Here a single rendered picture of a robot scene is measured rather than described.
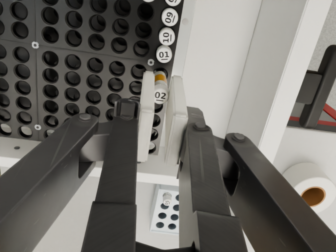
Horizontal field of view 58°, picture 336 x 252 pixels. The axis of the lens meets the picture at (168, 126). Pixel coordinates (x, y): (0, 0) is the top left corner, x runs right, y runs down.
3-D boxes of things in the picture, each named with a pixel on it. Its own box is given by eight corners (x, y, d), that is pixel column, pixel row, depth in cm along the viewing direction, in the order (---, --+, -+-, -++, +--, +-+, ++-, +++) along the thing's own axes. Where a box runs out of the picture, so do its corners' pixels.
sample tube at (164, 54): (170, 50, 28) (172, 63, 24) (157, 51, 28) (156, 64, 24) (169, 36, 27) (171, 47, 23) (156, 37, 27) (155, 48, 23)
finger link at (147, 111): (146, 163, 16) (132, 162, 16) (149, 111, 22) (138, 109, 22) (154, 111, 15) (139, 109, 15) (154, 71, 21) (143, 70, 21)
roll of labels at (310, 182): (286, 204, 50) (296, 221, 47) (273, 173, 47) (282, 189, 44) (328, 187, 49) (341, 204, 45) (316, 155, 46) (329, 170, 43)
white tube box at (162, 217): (235, 184, 48) (241, 200, 45) (221, 224, 52) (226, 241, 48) (158, 173, 47) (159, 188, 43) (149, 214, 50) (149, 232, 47)
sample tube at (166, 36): (172, 21, 27) (175, 29, 23) (172, 35, 27) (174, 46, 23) (158, 21, 27) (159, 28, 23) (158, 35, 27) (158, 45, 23)
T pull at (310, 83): (340, 44, 25) (350, 48, 24) (308, 125, 28) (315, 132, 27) (299, 37, 25) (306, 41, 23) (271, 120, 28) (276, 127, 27)
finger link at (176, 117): (173, 114, 15) (188, 116, 15) (171, 74, 21) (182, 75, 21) (164, 165, 16) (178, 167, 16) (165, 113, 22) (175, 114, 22)
